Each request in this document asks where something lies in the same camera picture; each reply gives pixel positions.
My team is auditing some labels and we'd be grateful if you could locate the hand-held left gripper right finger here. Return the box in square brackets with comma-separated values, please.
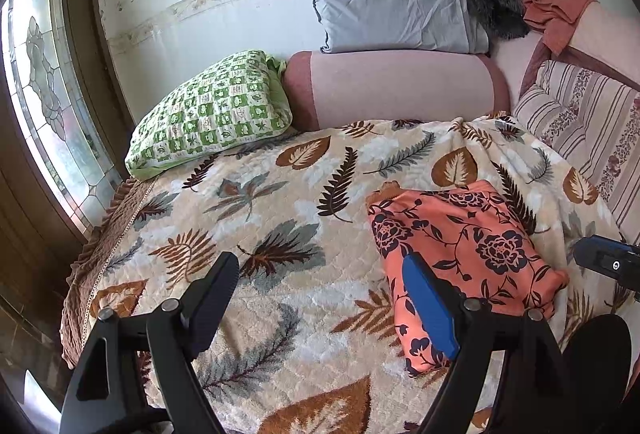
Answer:
[401, 253, 567, 434]

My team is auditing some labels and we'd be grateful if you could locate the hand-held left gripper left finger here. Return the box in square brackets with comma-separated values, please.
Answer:
[60, 251, 241, 434]

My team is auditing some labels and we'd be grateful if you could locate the dark furry cloth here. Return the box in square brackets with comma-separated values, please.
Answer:
[460, 0, 531, 40]

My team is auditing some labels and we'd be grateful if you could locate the stained glass window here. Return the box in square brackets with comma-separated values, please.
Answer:
[0, 0, 123, 235]

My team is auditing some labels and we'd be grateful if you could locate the orange floral garment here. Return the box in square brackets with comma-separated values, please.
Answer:
[366, 179, 571, 379]

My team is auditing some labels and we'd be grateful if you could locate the pink bolster pillow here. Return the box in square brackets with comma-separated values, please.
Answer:
[281, 50, 512, 132]

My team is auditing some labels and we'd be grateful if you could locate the grey pillow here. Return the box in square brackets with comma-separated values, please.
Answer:
[305, 0, 491, 55]

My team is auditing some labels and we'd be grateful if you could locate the leaf print fleece blanket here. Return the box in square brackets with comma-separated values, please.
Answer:
[60, 113, 640, 434]

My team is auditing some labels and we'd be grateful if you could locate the rust orange cloth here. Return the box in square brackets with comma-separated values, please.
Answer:
[520, 0, 600, 56]

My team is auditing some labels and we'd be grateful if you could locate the striped floral cushion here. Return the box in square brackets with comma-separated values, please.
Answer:
[512, 59, 640, 245]

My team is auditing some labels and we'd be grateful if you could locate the green checkered pillow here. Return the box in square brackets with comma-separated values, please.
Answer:
[124, 49, 293, 181]

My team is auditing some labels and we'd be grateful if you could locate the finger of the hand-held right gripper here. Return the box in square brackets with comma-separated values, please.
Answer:
[573, 235, 640, 301]

